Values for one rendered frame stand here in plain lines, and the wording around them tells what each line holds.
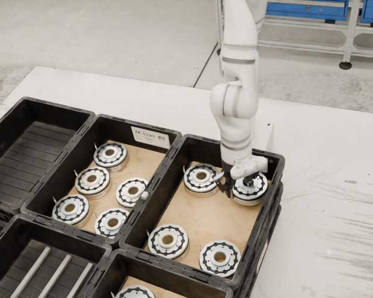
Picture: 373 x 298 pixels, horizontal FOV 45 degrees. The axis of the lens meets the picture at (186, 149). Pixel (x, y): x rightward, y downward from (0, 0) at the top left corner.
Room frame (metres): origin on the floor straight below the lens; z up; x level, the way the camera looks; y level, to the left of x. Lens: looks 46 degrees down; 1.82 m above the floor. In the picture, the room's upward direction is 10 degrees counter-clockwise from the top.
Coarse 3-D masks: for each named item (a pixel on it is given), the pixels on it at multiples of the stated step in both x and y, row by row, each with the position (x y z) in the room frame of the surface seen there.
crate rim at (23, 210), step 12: (96, 120) 1.05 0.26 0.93; (120, 120) 1.03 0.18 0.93; (84, 132) 1.00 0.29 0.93; (168, 132) 0.94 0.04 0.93; (180, 132) 0.93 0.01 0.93; (72, 144) 0.96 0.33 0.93; (168, 156) 0.85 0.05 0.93; (48, 180) 0.83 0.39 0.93; (36, 192) 0.80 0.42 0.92; (24, 204) 0.76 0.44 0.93; (36, 216) 0.71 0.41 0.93; (132, 216) 0.66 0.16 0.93; (72, 228) 0.66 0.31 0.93; (120, 228) 0.63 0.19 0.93; (108, 240) 0.61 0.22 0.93
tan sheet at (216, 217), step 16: (176, 192) 0.79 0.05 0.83; (176, 208) 0.74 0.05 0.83; (192, 208) 0.73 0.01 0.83; (208, 208) 0.72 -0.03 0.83; (224, 208) 0.71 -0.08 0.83; (240, 208) 0.70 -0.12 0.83; (256, 208) 0.70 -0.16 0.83; (160, 224) 0.70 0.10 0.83; (176, 224) 0.69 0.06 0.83; (192, 224) 0.68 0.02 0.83; (208, 224) 0.67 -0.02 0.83; (224, 224) 0.66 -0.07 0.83; (240, 224) 0.65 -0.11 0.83; (192, 240) 0.63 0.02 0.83; (208, 240) 0.62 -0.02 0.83; (240, 240) 0.61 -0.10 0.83; (192, 256) 0.58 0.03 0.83
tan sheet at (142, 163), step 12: (132, 156) 0.97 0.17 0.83; (144, 156) 0.96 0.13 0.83; (156, 156) 0.95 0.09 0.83; (132, 168) 0.92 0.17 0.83; (144, 168) 0.91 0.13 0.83; (156, 168) 0.90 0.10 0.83; (120, 180) 0.87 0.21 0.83; (72, 192) 0.86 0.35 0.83; (108, 192) 0.84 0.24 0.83; (96, 204) 0.80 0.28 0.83; (108, 204) 0.79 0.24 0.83; (84, 228) 0.72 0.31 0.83
